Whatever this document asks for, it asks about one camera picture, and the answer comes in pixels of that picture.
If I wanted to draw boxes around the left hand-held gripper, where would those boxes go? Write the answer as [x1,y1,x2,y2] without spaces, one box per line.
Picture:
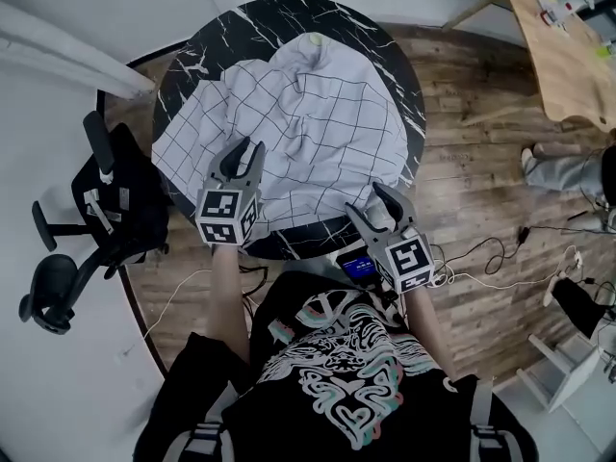
[194,136,267,248]

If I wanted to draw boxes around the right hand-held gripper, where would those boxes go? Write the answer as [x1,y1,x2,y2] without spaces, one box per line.
[344,181,437,295]

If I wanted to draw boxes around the white grid-patterned cloth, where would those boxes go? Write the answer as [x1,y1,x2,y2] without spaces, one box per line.
[151,31,410,244]

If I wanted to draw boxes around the person's left forearm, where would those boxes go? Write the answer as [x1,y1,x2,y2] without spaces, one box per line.
[204,243,251,368]

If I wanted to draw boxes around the person's right forearm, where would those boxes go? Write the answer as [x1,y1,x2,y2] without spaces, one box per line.
[406,286,458,382]

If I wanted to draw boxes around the small black screen device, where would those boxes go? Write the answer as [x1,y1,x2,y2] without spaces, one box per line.
[335,250,386,291]

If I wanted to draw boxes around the white power strip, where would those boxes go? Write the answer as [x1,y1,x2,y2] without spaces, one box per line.
[431,266,457,289]

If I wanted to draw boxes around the black office chair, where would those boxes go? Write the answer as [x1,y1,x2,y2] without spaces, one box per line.
[17,111,174,336]

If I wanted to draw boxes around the black marble round table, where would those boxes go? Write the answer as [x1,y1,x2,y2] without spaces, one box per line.
[151,0,427,262]

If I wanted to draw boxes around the person's black printed shirt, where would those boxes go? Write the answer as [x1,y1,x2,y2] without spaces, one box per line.
[132,269,550,462]

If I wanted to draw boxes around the light wooden table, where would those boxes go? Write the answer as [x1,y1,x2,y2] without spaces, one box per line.
[442,0,616,132]

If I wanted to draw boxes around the white stool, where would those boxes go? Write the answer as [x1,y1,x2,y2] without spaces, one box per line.
[517,332,608,413]

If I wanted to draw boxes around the black floor cable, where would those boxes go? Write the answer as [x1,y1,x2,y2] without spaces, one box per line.
[430,225,531,276]

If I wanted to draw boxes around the white cable with adapter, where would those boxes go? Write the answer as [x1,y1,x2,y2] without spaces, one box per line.
[430,245,585,292]

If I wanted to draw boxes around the long white floor cable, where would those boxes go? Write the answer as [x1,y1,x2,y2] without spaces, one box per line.
[141,267,213,341]

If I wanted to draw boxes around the white wall pipes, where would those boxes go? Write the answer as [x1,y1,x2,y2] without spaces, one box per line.
[0,0,158,100]

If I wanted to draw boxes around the grey shoulder strap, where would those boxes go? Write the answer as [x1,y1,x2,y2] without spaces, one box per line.
[185,421,227,462]
[469,377,506,462]

